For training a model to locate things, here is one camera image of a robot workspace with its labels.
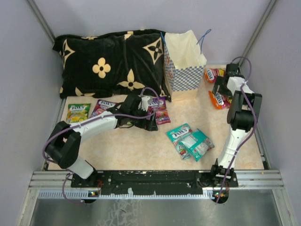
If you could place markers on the blue checkered paper bag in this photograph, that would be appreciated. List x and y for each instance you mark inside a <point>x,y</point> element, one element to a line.
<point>184,64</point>

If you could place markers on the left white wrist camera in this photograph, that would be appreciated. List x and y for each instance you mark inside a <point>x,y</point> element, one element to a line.
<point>144,103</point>

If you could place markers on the orange snack packet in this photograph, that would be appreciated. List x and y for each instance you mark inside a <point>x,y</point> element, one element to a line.
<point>219,101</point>
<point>211,74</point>

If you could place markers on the white slotted cable duct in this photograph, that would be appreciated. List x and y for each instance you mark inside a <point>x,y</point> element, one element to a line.
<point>87,194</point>

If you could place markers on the red teal snack packet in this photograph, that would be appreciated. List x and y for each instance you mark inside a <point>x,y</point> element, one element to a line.
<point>159,105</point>

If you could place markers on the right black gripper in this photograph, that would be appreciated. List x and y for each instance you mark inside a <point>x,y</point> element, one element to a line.
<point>218,82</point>

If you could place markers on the purple snack packet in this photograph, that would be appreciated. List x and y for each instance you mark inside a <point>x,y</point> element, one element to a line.
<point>101,106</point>

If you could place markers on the green Fox's candy bag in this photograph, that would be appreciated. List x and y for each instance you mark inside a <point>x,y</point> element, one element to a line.
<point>77,112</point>

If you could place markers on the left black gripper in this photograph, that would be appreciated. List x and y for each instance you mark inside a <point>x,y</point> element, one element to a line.
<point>148,125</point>

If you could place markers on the black pillow with beige flowers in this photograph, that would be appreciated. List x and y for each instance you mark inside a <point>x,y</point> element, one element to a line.
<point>117,63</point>

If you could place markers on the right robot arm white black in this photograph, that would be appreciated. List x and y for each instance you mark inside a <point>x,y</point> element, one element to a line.
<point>242,119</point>

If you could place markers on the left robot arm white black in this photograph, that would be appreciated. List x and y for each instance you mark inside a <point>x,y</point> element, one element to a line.
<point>63,144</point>

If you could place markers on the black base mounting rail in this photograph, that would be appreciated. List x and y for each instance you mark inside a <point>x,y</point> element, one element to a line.
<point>162,182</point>

